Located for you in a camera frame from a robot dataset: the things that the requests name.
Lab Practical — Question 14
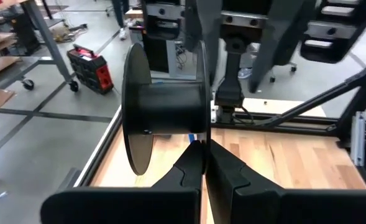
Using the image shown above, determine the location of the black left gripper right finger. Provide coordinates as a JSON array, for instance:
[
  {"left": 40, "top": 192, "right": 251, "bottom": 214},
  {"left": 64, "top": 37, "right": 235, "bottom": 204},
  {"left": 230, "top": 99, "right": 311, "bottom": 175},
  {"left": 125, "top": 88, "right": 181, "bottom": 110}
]
[{"left": 206, "top": 139, "right": 366, "bottom": 224}]

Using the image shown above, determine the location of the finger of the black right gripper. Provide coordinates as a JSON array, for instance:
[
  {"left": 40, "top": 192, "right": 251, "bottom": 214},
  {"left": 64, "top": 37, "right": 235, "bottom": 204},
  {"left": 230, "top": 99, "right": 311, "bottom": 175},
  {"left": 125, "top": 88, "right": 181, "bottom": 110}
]
[
  {"left": 249, "top": 0, "right": 306, "bottom": 94},
  {"left": 184, "top": 0, "right": 222, "bottom": 86}
]

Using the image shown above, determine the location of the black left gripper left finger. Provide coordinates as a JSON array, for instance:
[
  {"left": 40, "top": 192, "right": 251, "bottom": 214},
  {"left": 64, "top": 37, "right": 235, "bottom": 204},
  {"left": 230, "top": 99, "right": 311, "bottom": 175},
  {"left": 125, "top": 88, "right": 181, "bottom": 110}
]
[{"left": 40, "top": 139, "right": 207, "bottom": 224}]

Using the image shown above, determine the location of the black labelled cable spool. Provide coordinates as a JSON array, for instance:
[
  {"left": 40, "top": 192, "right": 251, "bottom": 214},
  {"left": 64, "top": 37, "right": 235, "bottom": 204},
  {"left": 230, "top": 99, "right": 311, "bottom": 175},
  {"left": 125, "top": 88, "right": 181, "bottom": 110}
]
[{"left": 121, "top": 40, "right": 212, "bottom": 176}]

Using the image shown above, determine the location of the black and white cabinet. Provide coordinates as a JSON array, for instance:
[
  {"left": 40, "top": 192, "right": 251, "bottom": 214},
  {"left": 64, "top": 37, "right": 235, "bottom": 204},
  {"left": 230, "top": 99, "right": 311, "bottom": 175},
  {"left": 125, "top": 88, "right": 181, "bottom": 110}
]
[{"left": 129, "top": 26, "right": 199, "bottom": 80}]

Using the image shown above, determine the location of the person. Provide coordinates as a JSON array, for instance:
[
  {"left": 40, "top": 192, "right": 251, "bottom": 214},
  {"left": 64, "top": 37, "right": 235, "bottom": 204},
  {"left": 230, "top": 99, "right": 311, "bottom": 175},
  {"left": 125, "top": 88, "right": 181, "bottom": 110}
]
[{"left": 111, "top": 0, "right": 131, "bottom": 41}]

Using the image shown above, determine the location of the red and black toolbox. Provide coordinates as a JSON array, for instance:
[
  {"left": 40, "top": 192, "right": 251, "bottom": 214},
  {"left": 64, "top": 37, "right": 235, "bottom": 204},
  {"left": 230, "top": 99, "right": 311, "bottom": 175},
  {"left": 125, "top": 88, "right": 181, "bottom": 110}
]
[{"left": 66, "top": 44, "right": 115, "bottom": 96}]

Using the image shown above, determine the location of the wooden workbench with casters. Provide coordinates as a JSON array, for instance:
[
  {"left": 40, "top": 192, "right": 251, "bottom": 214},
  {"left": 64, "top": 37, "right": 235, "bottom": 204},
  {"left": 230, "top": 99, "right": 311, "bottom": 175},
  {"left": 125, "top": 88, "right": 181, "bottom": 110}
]
[{"left": 0, "top": 0, "right": 80, "bottom": 93}]

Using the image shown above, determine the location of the grey table edge bracket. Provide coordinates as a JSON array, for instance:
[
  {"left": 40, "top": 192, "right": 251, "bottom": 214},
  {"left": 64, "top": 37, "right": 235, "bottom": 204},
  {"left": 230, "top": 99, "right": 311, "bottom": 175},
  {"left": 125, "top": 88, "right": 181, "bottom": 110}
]
[{"left": 57, "top": 167, "right": 83, "bottom": 191}]

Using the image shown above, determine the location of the silver aluminium bracket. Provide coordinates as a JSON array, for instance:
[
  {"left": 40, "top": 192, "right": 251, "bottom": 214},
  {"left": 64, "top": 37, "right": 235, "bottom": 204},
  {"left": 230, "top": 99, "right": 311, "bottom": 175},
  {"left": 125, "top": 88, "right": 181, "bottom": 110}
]
[{"left": 351, "top": 111, "right": 366, "bottom": 167}]

